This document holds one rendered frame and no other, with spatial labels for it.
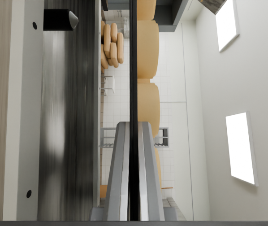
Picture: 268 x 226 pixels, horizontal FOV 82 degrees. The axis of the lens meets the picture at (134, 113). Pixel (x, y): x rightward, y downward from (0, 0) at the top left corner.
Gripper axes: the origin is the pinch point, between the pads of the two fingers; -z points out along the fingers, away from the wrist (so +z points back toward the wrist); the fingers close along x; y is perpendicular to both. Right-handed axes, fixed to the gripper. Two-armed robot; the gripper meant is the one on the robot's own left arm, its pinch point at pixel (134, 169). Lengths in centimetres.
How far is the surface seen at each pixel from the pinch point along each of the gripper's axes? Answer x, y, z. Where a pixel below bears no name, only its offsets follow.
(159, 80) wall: 77, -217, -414
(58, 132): -15.9, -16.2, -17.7
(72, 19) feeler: -10.0, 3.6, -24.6
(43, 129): -16.0, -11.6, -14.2
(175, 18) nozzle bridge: 16, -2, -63
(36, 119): -10.0, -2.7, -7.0
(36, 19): -10.0, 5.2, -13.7
